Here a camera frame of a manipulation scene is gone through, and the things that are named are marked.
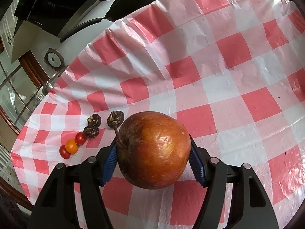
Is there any red cherry tomato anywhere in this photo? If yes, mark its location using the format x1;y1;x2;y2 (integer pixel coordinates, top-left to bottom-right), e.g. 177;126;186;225
75;131;86;146
59;145;71;159

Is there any dark dried fruit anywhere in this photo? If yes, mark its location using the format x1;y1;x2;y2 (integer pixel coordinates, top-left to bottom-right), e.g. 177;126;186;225
87;114;101;127
107;111;125;128
83;126;99;139

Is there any large red apple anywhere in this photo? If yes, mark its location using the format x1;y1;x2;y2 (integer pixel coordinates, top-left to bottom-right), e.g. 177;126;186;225
116;111;191;190

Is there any orange cherry tomato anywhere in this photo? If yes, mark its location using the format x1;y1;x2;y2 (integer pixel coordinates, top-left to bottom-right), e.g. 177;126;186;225
65;139;79;154

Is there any wooden framed glass door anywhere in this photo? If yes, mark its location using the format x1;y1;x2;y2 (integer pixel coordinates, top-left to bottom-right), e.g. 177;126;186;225
1;44;49;134

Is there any red white checkered tablecloth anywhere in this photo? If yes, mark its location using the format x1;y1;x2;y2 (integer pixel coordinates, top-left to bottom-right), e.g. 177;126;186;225
11;0;304;228

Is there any black range hood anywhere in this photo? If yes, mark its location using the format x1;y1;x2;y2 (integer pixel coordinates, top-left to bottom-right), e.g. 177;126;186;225
14;0;99;37

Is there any round wall gauge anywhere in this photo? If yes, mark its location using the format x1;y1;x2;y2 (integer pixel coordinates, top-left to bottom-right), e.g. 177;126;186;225
44;48;65;71

